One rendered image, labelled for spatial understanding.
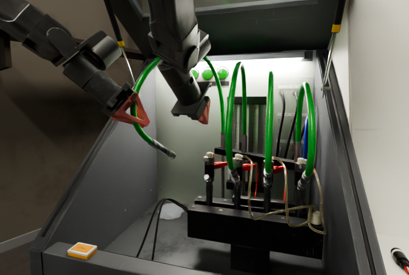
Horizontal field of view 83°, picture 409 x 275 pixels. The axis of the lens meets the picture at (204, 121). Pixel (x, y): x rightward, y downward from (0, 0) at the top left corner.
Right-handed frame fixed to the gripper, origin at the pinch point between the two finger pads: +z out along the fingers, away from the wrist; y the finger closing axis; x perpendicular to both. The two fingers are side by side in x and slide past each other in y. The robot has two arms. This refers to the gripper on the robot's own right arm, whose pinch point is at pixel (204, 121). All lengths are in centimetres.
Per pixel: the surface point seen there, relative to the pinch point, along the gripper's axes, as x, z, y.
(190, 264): 2.1, 25.3, -30.2
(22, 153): 206, 57, -7
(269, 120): -18.6, -5.4, -2.6
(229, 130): -11.4, -6.4, -6.6
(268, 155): -18.8, -1.1, -7.9
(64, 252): 18.6, 0.0, -38.4
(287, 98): -13.0, 21.9, 29.9
